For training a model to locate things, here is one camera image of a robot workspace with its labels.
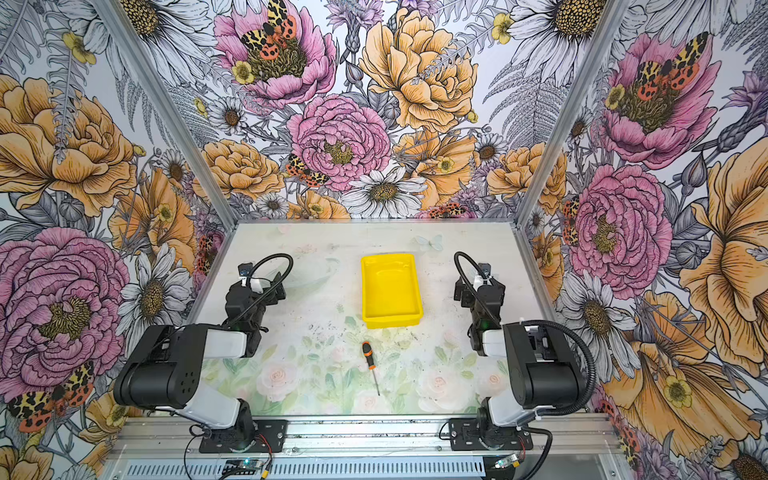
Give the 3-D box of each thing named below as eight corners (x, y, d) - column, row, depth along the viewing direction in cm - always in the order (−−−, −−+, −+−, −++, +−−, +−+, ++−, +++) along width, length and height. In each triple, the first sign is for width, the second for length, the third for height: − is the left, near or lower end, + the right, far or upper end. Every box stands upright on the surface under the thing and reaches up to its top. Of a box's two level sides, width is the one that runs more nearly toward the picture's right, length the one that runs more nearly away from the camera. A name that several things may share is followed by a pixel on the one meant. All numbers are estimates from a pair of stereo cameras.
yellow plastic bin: (358, 328, 95) (356, 317, 90) (363, 265, 111) (362, 253, 106) (420, 328, 95) (422, 317, 90) (416, 265, 111) (418, 253, 106)
